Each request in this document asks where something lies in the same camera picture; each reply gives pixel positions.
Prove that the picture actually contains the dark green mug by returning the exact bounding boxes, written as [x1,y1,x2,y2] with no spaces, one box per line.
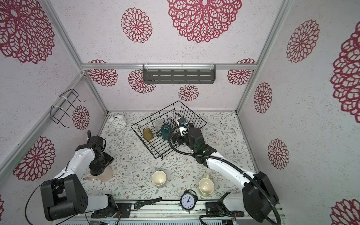
[156,123,172,141]

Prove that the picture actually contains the clear glass cup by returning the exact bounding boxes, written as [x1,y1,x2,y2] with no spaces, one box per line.
[154,119,163,131]

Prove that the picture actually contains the amber glass cup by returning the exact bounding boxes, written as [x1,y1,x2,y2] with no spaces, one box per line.
[142,127,154,141]

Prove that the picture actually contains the cream cup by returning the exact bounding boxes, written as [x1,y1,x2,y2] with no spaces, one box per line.
[151,171,167,188]

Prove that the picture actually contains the light green mug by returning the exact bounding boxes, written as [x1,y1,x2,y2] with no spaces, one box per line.
[198,174,215,197]

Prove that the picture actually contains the pink mug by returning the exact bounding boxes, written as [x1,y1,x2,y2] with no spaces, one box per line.
[83,166,113,182]

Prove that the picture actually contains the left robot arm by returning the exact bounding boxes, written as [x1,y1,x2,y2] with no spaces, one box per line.
[40,136,118,221]

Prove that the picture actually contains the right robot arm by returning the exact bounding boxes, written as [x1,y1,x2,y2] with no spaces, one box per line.
[167,125,282,225]

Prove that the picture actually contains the black alarm clock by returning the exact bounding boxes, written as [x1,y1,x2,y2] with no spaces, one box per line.
[180,189,198,213]

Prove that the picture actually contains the black wristwatch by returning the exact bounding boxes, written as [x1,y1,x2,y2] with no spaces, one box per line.
[134,197,163,210]

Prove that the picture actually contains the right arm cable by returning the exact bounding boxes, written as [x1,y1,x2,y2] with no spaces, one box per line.
[168,125,282,225]

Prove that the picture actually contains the black wire dish rack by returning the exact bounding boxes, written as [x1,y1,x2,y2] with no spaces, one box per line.
[131,101,207,159]

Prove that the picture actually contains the grey wall shelf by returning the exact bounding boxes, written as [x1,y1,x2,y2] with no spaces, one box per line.
[142,64,216,84]

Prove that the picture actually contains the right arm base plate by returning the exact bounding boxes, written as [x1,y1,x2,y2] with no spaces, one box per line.
[205,202,245,217]

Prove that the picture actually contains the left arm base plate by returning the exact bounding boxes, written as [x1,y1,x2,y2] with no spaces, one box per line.
[90,202,133,219]

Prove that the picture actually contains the black wire wall basket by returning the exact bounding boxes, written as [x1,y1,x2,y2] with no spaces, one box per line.
[49,89,86,128]

